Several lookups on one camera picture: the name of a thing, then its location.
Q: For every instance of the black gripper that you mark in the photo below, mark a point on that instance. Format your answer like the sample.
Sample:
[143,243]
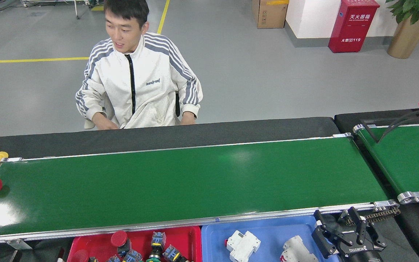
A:
[360,253]

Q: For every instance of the white circuit breaker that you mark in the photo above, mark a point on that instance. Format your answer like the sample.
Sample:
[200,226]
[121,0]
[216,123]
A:
[296,251]
[244,245]

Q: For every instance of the green push button switch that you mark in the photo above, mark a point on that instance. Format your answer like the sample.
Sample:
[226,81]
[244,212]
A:
[170,253]
[114,259]
[158,239]

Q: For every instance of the yellow push button switch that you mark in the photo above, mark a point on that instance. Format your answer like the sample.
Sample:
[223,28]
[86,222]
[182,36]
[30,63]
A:
[133,256]

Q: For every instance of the blue plastic tray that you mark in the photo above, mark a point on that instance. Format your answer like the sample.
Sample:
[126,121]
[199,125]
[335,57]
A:
[267,225]

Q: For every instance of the short green conveyor belt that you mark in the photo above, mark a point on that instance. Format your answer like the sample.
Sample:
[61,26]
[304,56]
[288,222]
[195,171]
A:
[409,160]

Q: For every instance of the red plastic tray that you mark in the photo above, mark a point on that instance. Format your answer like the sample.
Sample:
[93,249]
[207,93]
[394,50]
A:
[187,240]

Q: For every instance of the long green conveyor belt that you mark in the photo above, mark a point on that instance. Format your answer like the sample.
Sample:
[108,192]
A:
[195,182]

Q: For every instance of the person's left hand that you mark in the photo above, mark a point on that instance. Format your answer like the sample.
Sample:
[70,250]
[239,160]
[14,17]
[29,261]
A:
[187,118]

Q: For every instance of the person's right hand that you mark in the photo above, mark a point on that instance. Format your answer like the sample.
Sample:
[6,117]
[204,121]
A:
[104,123]

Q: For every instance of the potted plant in gold pot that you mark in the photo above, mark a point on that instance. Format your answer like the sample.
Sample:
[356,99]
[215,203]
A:
[406,42]

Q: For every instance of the red fire extinguisher cabinet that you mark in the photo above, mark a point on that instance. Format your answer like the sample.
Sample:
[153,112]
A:
[353,29]

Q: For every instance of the cardboard box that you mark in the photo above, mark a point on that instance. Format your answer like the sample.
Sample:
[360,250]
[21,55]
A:
[269,14]

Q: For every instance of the person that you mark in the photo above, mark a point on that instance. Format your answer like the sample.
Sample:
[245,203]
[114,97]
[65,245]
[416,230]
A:
[147,91]

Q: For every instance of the white wheeled metal rack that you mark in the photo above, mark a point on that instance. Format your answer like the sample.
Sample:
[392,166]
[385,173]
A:
[49,3]

